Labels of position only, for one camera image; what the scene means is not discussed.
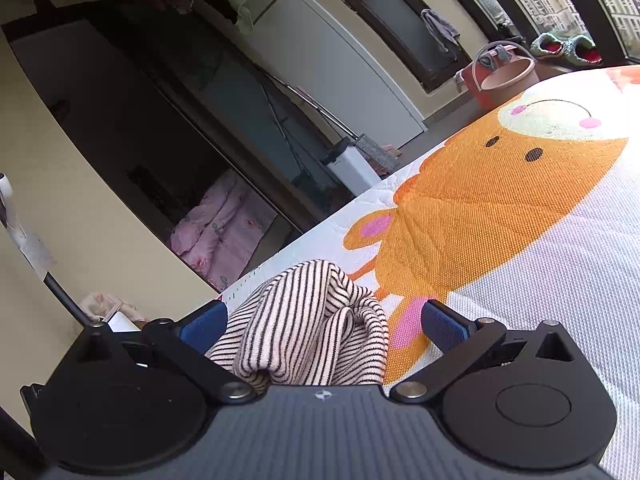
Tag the flat mop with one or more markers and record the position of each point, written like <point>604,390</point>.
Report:
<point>377,152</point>

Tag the striped long-sleeve sweater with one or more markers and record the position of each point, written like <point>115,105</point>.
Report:
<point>300,330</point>

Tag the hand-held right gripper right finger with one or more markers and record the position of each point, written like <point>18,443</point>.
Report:
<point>445,329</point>

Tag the dark framed glass door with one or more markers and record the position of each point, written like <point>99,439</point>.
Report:
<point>400,25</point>

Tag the grey hanging cloth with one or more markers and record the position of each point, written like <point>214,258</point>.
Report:
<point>440,30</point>

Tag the green knitted slipper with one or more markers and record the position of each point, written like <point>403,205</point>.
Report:
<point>585,51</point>
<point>547,45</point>

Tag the white door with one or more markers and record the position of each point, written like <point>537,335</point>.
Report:
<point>350,60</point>

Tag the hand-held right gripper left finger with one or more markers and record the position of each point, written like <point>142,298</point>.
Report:
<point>205,329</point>

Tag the white taped tube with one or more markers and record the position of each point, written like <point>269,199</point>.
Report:
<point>25,240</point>

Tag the orange bucket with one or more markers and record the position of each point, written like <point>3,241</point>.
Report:
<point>467,80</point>

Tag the white lidded bin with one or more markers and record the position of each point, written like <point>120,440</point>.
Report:
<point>350,167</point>

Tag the pink bucket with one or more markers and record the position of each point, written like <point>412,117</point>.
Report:
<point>505,87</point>

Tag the cartoon printed play mat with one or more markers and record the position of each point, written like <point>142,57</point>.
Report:
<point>525,240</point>

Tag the pink floral quilt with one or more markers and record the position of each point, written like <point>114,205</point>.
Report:
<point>220,230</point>

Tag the beige plush toy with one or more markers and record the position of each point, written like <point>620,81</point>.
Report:
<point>107,306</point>

